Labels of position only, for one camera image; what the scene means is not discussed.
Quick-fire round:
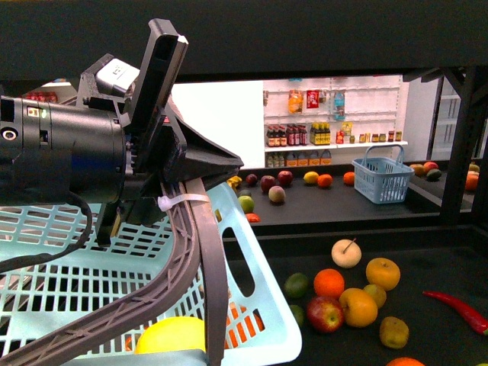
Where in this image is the white shelf with bottles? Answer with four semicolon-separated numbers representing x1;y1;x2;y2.
263;75;409;168

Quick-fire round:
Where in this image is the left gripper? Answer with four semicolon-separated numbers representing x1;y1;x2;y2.
75;18;243;246

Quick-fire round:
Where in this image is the white pear with stem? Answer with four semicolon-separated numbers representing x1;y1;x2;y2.
331;239;362;268

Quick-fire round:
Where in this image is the far mandarin orange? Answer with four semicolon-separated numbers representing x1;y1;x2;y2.
316;174;333;188

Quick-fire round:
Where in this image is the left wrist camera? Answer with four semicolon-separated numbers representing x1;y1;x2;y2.
95;59;140;97

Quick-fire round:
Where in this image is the dark red plum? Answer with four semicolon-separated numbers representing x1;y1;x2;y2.
246;173;258;187

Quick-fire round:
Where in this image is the red chili pepper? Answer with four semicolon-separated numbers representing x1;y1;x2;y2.
422;291;487;336

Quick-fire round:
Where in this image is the black cable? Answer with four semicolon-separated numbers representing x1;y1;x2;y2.
0;190;95;275

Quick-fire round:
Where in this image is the black metal shelf rack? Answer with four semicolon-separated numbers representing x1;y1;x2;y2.
1;1;487;365

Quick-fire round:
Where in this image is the round orange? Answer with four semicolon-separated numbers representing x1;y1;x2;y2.
386;357;425;366

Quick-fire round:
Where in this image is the orange persimmon yellow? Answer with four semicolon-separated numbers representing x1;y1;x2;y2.
339;287;378;328

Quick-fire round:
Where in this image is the far pink peach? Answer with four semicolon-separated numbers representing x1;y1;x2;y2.
268;185;286;204

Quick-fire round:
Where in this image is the far green apple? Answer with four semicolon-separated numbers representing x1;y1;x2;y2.
238;195;255;214

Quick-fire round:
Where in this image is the yellow lemon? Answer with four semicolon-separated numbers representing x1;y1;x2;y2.
303;171;319;185
134;316;206;354

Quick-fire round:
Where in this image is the yellow starfruit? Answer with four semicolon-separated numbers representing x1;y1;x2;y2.
226;175;242;188

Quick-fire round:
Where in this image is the small blue basket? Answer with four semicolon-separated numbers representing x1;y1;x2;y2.
352;144;414;204

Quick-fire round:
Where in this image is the white zip tie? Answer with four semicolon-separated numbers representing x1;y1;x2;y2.
157;193;210;212

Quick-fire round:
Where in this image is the dark green lime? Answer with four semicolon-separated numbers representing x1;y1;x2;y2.
284;272;309;299

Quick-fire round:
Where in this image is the yellow-orange apple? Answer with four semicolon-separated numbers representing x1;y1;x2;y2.
365;257;401;291

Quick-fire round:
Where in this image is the mandarin orange near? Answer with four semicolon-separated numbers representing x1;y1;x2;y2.
313;268;345;300

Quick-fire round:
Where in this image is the dark red apple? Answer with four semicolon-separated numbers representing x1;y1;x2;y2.
277;170;294;188

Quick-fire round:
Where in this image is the red yellow apple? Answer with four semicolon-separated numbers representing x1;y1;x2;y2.
306;296;344;334

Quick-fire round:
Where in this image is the far right orange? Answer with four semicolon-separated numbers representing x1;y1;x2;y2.
342;172;355;186

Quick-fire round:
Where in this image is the mandarin orange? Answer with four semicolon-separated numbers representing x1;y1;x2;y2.
316;174;333;188
313;268;345;300

